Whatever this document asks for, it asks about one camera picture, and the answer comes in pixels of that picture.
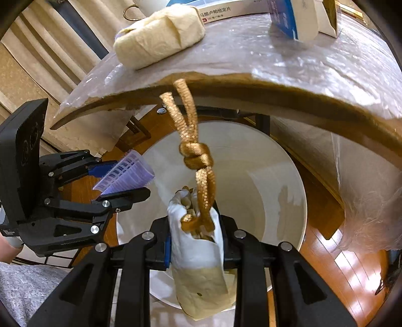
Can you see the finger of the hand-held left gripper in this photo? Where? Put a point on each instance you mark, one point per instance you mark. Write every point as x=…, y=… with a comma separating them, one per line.
x=100, y=168
x=125, y=201

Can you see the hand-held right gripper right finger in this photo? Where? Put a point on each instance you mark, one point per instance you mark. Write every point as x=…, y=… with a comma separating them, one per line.
x=229, y=245

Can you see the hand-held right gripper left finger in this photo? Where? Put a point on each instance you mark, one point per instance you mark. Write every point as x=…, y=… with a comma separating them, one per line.
x=168, y=251

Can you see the purple hair roller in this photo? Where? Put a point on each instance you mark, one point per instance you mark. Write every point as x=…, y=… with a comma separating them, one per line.
x=132, y=171

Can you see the white round bin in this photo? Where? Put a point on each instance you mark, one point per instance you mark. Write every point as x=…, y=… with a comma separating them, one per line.
x=251, y=176

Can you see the white blue medicine box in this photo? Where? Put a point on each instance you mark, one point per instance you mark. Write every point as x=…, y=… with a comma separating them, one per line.
x=226, y=8

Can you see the beige curtain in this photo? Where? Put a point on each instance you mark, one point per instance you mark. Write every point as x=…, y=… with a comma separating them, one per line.
x=31, y=63

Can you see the grey knit cloth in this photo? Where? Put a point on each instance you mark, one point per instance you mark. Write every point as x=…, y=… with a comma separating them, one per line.
x=18, y=292

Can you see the crumpled cream tissue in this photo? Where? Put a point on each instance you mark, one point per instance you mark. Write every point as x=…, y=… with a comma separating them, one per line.
x=157, y=34

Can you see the round wooden table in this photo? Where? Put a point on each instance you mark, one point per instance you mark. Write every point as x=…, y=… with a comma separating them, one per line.
x=282, y=103

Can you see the clear plastic table cover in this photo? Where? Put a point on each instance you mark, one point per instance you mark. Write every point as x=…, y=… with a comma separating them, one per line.
x=282, y=53

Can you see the small blue white box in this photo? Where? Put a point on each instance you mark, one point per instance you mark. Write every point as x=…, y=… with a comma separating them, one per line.
x=292, y=22

